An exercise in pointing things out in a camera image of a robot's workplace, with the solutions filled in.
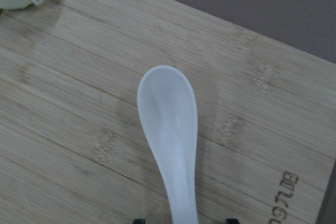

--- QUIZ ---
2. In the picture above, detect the bamboo cutting board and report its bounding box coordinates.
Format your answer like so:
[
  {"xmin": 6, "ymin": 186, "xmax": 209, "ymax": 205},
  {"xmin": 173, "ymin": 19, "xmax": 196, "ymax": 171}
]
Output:
[{"xmin": 1, "ymin": 0, "xmax": 335, "ymax": 223}]

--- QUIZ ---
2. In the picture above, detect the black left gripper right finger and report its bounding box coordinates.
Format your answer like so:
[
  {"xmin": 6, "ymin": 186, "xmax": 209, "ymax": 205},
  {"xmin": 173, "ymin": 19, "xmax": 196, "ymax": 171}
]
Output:
[{"xmin": 225, "ymin": 218, "xmax": 238, "ymax": 224}]

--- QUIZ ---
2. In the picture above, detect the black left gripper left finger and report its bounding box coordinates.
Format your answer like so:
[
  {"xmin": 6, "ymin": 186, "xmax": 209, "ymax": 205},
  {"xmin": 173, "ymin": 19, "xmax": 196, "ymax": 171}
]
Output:
[{"xmin": 133, "ymin": 218, "xmax": 146, "ymax": 224}]

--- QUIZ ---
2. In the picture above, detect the white plastic spoon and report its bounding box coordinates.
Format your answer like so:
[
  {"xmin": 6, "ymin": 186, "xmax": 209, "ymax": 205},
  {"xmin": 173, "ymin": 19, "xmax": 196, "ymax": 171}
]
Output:
[{"xmin": 137, "ymin": 66, "xmax": 199, "ymax": 223}]

